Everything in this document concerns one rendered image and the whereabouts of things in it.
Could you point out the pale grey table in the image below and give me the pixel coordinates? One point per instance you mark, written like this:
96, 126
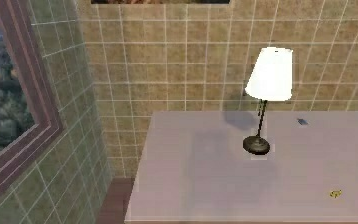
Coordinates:
220, 180

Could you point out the white shade table lamp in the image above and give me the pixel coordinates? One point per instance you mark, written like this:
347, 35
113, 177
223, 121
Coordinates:
270, 76

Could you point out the small grey blue object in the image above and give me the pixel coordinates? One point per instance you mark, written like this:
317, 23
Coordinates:
302, 121

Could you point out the brown framed window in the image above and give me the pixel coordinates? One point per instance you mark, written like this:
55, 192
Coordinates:
7, 100

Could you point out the small yellow object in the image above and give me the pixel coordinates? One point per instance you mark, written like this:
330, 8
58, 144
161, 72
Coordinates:
335, 193

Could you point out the framed wall picture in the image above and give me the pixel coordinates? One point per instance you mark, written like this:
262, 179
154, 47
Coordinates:
160, 1

